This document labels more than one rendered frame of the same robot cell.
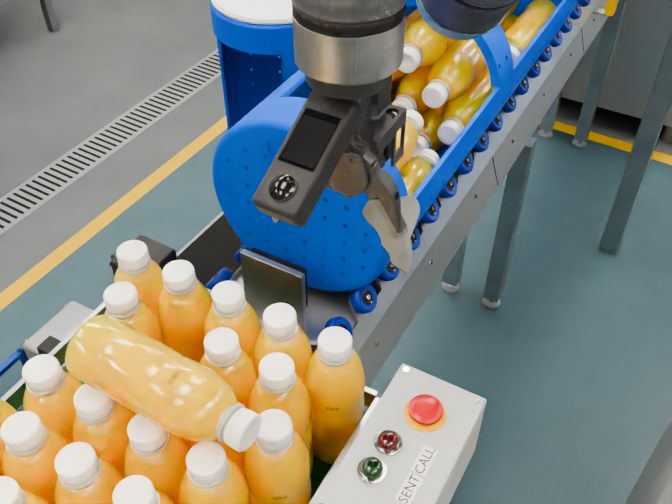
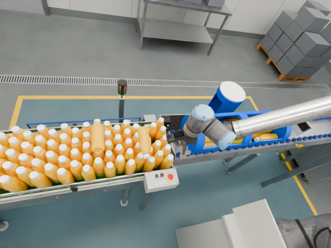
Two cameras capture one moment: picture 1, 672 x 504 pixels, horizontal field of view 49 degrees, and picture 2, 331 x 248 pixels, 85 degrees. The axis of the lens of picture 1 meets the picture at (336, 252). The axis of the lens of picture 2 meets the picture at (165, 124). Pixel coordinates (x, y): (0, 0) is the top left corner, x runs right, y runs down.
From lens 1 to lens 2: 45 cm
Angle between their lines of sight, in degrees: 21
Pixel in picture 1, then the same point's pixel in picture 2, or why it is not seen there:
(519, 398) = (215, 190)
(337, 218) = not seen: hidden behind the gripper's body
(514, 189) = (248, 158)
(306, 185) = (172, 139)
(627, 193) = (275, 179)
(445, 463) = (165, 184)
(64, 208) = (179, 90)
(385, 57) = (192, 135)
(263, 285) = not seen: hidden behind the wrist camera
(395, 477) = (157, 179)
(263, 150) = not seen: hidden behind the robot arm
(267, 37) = (222, 98)
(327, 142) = (180, 137)
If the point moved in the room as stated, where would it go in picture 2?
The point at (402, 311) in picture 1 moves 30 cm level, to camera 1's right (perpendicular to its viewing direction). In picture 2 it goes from (194, 160) to (221, 189)
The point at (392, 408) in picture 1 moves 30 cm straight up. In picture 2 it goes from (167, 171) to (181, 152)
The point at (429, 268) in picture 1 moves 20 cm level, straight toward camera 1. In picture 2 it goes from (205, 158) to (187, 169)
